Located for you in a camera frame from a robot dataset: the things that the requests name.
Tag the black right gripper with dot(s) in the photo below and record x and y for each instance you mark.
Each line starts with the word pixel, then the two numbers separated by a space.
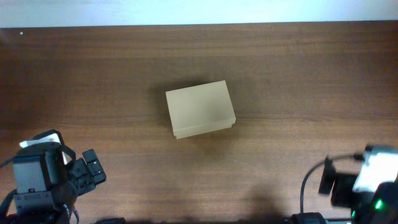
pixel 342 182

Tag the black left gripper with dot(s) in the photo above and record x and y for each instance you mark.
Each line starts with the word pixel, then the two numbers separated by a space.
pixel 88 181

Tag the brown cardboard box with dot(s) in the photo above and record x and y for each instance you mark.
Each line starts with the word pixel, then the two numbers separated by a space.
pixel 200 109

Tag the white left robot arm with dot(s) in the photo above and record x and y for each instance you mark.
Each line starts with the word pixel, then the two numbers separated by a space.
pixel 49 179

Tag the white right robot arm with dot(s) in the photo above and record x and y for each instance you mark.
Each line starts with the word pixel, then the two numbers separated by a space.
pixel 370 195

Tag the black aluminium rail base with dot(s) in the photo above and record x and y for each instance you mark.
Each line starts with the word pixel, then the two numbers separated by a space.
pixel 306 218

